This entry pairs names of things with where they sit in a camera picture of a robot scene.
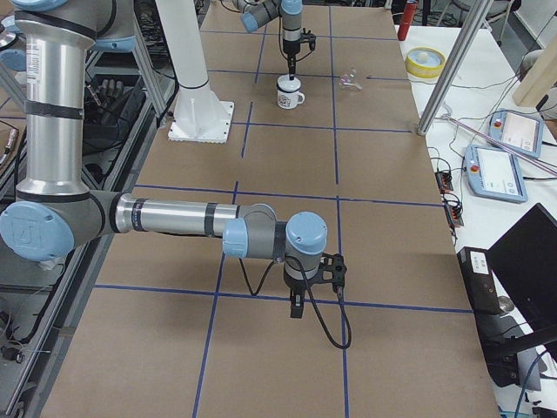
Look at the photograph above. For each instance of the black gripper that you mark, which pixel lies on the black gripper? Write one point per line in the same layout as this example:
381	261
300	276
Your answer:
290	47
297	285

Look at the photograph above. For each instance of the white ceramic lid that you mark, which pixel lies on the white ceramic lid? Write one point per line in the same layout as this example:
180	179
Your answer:
288	83

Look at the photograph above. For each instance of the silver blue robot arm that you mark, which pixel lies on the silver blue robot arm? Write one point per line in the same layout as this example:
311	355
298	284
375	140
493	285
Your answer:
55	211
255	14

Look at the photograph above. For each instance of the white blue-rimmed enamel cup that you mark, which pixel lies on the white blue-rimmed enamel cup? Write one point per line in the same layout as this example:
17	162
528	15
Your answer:
289	100

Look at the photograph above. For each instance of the red cylinder bottle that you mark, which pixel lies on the red cylinder bottle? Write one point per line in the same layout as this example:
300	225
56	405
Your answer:
407	19

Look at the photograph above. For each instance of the yellow tape roll with plate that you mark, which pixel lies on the yellow tape roll with plate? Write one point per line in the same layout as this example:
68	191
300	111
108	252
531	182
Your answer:
424	62

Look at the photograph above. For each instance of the orange black connector board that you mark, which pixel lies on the orange black connector board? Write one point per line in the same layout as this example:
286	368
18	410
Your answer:
444	179

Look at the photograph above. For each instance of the black desktop computer box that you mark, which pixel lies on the black desktop computer box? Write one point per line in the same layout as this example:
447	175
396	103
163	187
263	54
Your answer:
507	350

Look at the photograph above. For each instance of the near blue teach pendant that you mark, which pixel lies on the near blue teach pendant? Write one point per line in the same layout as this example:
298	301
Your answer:
494	174

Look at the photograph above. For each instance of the blue teach pendant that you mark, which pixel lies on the blue teach pendant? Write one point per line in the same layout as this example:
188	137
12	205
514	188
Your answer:
494	174
522	132

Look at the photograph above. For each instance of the far blue teach pendant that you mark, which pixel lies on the far blue teach pendant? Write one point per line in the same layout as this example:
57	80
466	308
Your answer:
522	132

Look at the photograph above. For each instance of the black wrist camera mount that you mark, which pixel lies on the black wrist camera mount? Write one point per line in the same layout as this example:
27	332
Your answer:
307	37
331	271

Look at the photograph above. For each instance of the white pedestal base plate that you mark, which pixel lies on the white pedestal base plate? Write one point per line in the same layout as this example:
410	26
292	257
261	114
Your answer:
199	116

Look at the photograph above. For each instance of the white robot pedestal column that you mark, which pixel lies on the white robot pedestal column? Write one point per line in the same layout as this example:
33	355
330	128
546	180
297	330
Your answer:
181	31

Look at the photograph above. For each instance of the aluminium frame post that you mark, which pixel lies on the aluminium frame post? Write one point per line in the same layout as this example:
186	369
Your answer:
463	42

